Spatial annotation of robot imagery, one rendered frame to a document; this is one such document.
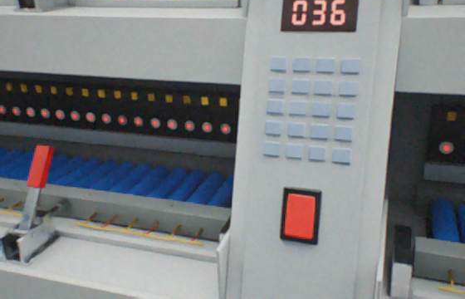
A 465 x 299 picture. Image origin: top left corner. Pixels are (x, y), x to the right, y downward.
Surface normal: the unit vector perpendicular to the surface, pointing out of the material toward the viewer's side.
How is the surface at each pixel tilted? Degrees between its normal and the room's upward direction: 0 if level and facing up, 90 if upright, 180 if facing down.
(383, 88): 90
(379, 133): 90
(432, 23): 111
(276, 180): 90
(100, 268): 20
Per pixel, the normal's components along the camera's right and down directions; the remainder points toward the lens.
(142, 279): -0.04, -0.92
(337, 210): -0.32, 0.03
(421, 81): -0.33, 0.37
